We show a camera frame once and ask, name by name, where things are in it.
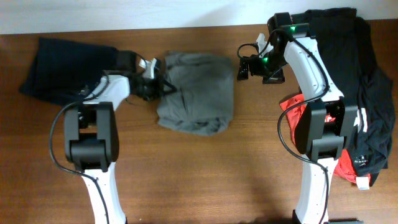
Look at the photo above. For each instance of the red t-shirt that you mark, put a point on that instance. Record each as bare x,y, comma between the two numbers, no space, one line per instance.
345,168

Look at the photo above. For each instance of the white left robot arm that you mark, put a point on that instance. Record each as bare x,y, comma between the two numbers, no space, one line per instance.
91,133

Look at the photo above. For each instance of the grey shorts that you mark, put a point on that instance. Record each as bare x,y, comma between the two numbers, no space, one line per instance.
204,101

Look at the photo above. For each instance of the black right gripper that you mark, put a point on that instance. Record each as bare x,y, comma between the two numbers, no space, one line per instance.
277,77

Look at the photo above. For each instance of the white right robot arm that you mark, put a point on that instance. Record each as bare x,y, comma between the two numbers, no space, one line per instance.
323,130

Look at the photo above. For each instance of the black t-shirt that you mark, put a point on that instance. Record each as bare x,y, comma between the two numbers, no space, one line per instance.
344,42

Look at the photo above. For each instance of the folded navy blue shorts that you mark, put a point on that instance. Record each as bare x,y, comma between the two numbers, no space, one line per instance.
65,71

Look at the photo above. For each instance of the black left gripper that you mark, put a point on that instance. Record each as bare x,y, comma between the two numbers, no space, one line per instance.
158,88

